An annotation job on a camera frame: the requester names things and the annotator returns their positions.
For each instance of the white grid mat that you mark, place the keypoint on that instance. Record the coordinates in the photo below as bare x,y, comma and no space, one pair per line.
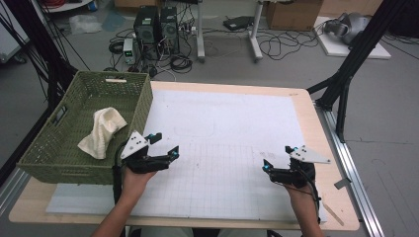
224,138

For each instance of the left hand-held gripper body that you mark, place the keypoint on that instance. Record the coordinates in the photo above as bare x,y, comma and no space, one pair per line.
136,154

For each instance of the clear plastic bag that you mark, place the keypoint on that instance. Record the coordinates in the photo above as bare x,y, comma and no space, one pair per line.
85,24

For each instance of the person's right hand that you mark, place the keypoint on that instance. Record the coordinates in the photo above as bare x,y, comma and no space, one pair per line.
301,197

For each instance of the person's grey pants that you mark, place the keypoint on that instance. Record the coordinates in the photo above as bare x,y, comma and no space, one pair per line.
164,232

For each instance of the flat black case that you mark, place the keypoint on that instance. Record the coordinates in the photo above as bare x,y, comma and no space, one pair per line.
238,23

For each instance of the large black computer tower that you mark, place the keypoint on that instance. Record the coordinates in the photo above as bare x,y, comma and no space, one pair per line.
146,31

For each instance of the white desk leg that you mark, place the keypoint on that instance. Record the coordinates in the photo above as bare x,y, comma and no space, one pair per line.
255,36
200,33

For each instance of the brown cardboard box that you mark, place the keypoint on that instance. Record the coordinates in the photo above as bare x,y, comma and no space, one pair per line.
293,15

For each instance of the cream printed baby garment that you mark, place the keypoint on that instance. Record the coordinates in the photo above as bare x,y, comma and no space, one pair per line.
102,131

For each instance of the green woven basket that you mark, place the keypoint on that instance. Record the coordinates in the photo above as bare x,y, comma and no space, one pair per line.
82,138

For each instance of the grey tape piece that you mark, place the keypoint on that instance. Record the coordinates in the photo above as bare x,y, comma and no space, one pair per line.
342,183

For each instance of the white floor board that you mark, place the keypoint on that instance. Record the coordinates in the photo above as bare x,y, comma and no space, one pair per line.
332,47

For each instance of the thin wooden stick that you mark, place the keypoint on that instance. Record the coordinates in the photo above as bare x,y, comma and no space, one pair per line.
333,214

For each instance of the person's left hand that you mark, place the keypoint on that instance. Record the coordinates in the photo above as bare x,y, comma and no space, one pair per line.
136,182

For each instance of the slim black computer tower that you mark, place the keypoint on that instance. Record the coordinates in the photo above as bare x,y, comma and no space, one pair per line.
169,29

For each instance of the aluminium floor rail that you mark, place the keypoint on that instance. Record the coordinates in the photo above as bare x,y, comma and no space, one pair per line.
354,164

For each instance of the grey bench power supply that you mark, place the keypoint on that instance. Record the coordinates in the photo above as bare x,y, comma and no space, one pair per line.
129,51

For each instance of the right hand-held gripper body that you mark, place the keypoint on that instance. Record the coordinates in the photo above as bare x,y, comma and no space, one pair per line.
296,173

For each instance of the teal floor sheet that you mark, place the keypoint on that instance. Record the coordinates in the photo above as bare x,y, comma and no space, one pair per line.
113,20

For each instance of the white cabinet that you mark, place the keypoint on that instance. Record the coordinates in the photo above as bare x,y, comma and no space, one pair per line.
10,39

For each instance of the grey headset device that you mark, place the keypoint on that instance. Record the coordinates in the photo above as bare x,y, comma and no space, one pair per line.
352,26

